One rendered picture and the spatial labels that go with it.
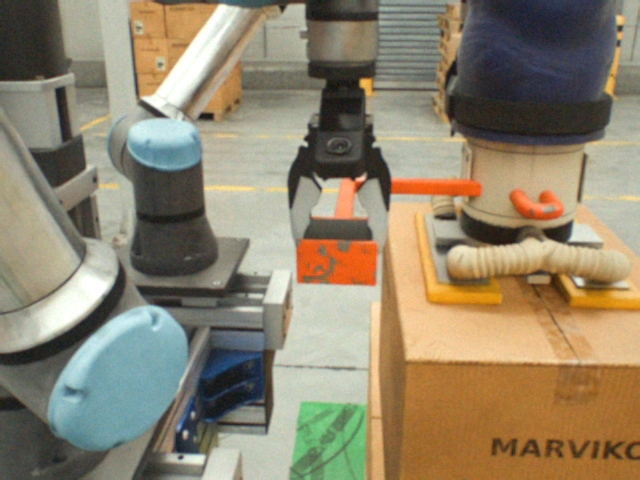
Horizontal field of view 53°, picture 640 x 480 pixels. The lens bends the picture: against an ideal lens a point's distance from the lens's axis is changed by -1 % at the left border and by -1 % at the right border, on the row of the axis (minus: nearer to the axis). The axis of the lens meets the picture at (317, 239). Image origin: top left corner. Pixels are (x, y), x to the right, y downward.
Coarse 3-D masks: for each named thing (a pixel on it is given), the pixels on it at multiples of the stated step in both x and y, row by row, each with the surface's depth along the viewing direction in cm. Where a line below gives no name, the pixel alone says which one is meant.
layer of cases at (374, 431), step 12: (372, 312) 199; (372, 324) 192; (372, 336) 185; (372, 348) 179; (372, 360) 173; (372, 372) 168; (372, 384) 163; (372, 396) 158; (372, 408) 153; (372, 420) 149; (372, 432) 145; (372, 444) 141; (372, 456) 138; (372, 468) 134
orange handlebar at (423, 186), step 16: (352, 192) 89; (400, 192) 95; (416, 192) 95; (432, 192) 95; (448, 192) 94; (464, 192) 94; (480, 192) 94; (512, 192) 90; (544, 192) 89; (336, 208) 83; (352, 208) 84; (528, 208) 84; (544, 208) 83; (560, 208) 84
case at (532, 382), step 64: (384, 256) 124; (384, 320) 121; (448, 320) 84; (512, 320) 84; (576, 320) 84; (384, 384) 117; (448, 384) 76; (512, 384) 76; (576, 384) 75; (384, 448) 114; (448, 448) 79; (512, 448) 79; (576, 448) 78
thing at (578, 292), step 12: (552, 276) 95; (564, 276) 92; (564, 288) 89; (576, 288) 88; (588, 288) 88; (600, 288) 88; (612, 288) 88; (624, 288) 88; (636, 288) 88; (576, 300) 86; (588, 300) 86; (600, 300) 86; (612, 300) 86; (624, 300) 86; (636, 300) 85
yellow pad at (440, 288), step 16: (416, 224) 114; (432, 240) 104; (432, 256) 98; (432, 272) 93; (432, 288) 88; (448, 288) 88; (464, 288) 88; (480, 288) 88; (496, 288) 88; (464, 304) 88; (480, 304) 88; (496, 304) 87
